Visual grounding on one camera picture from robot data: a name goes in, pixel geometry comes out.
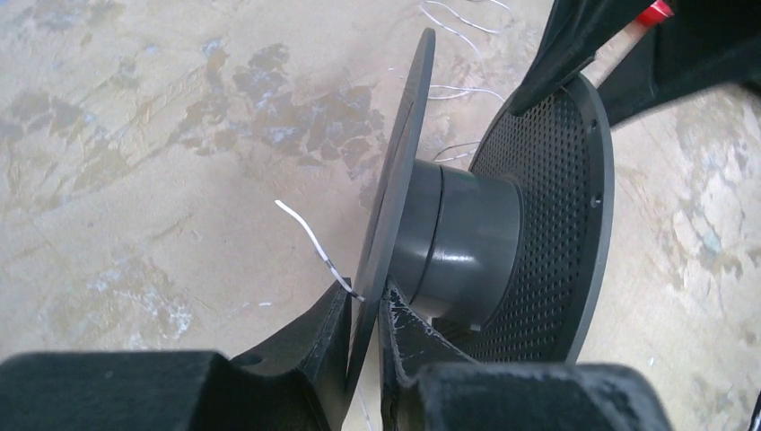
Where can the black cable spool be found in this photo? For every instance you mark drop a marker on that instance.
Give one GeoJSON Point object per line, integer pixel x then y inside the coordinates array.
{"type": "Point", "coordinates": [506, 257]}

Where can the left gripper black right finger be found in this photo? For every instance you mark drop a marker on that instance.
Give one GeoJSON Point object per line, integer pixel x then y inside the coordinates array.
{"type": "Point", "coordinates": [428, 384]}

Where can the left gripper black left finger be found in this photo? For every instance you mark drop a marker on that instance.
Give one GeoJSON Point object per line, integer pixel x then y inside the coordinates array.
{"type": "Point", "coordinates": [293, 380]}

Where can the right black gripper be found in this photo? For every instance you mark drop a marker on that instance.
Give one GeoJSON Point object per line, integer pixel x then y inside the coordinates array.
{"type": "Point", "coordinates": [706, 43]}

